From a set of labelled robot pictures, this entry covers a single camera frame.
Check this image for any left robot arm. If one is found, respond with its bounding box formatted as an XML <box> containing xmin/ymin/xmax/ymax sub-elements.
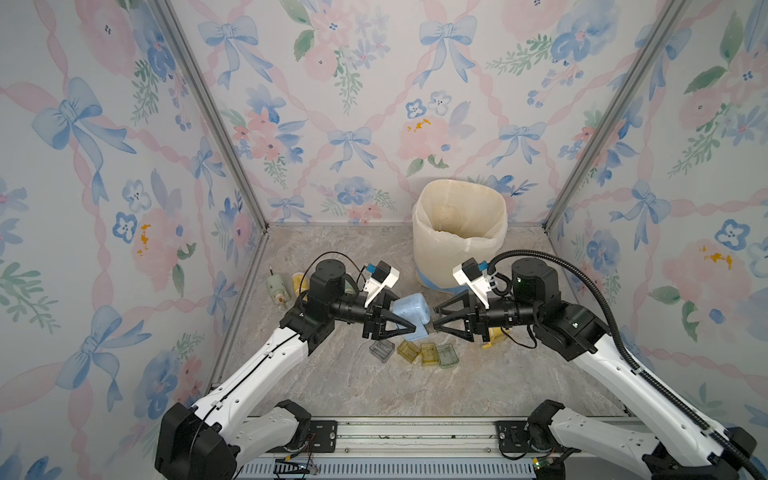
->
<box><xmin>154</xmin><ymin>259</ymin><xmax>415</xmax><ymax>479</ymax></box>

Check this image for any black corrugated cable conduit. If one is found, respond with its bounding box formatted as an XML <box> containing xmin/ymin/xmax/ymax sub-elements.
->
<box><xmin>487</xmin><ymin>249</ymin><xmax>760</xmax><ymax>480</ymax></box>

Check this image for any yellow pencil sharpener front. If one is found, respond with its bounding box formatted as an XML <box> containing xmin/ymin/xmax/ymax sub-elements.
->
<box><xmin>291</xmin><ymin>272</ymin><xmax>309</xmax><ymax>297</ymax></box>

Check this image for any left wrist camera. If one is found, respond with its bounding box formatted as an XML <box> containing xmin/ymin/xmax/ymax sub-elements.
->
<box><xmin>363</xmin><ymin>261</ymin><xmax>400</xmax><ymax>307</ymax></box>

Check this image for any pale green pencil sharpener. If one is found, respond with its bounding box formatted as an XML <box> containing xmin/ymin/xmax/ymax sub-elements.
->
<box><xmin>265</xmin><ymin>267</ymin><xmax>292</xmax><ymax>309</ymax></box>

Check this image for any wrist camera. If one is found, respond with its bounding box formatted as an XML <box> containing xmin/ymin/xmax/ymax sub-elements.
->
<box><xmin>452</xmin><ymin>258</ymin><xmax>493</xmax><ymax>308</ymax></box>
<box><xmin>363</xmin><ymin>261</ymin><xmax>400</xmax><ymax>307</ymax></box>

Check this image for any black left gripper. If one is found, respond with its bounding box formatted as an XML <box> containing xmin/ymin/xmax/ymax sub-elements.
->
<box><xmin>329</xmin><ymin>291</ymin><xmax>415</xmax><ymax>342</ymax></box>

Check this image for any aluminium corner post left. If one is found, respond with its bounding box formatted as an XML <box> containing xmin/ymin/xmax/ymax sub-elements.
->
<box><xmin>149</xmin><ymin>0</ymin><xmax>268</xmax><ymax>234</ymax></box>

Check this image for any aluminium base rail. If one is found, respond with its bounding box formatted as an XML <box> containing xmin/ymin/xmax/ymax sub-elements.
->
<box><xmin>239</xmin><ymin>415</ymin><xmax>655</xmax><ymax>480</ymax></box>

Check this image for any yellow pencil sharpener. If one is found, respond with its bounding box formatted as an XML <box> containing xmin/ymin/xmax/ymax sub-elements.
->
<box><xmin>481</xmin><ymin>328</ymin><xmax>507</xmax><ymax>349</ymax></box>
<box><xmin>291</xmin><ymin>272</ymin><xmax>309</xmax><ymax>297</ymax></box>

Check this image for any aluminium corner post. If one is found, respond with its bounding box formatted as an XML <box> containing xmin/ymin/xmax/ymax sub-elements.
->
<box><xmin>542</xmin><ymin>0</ymin><xmax>690</xmax><ymax>234</ymax></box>
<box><xmin>149</xmin><ymin>0</ymin><xmax>268</xmax><ymax>234</ymax></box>

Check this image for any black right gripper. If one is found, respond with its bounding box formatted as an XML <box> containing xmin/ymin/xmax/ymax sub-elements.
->
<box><xmin>433</xmin><ymin>285</ymin><xmax>540</xmax><ymax>340</ymax></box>

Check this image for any aluminium corner post right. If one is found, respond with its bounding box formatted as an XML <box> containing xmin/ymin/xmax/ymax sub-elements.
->
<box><xmin>542</xmin><ymin>0</ymin><xmax>690</xmax><ymax>234</ymax></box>

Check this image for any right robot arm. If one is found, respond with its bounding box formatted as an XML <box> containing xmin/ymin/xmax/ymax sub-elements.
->
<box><xmin>434</xmin><ymin>250</ymin><xmax>765</xmax><ymax>479</ymax></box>

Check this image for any clear green-tinted tray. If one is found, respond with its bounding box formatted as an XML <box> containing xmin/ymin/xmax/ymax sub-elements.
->
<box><xmin>437</xmin><ymin>343</ymin><xmax>460</xmax><ymax>369</ymax></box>

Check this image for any yellow tinted tray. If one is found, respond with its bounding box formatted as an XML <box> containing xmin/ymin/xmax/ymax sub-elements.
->
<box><xmin>419</xmin><ymin>342</ymin><xmax>440</xmax><ymax>367</ymax></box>
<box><xmin>397</xmin><ymin>340</ymin><xmax>421</xmax><ymax>364</ymax></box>

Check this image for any cream waste bin with liner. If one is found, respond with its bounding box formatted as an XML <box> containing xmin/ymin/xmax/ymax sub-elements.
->
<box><xmin>412</xmin><ymin>179</ymin><xmax>508</xmax><ymax>292</ymax></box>

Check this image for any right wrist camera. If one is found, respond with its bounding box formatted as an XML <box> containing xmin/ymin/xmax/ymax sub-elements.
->
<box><xmin>452</xmin><ymin>258</ymin><xmax>493</xmax><ymax>308</ymax></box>

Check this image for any clear shavings tray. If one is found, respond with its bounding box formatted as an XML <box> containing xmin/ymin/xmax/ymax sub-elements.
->
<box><xmin>369</xmin><ymin>340</ymin><xmax>396</xmax><ymax>364</ymax></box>

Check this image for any blue pencil sharpener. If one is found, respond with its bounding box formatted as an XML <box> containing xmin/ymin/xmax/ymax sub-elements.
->
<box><xmin>393</xmin><ymin>293</ymin><xmax>431</xmax><ymax>342</ymax></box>

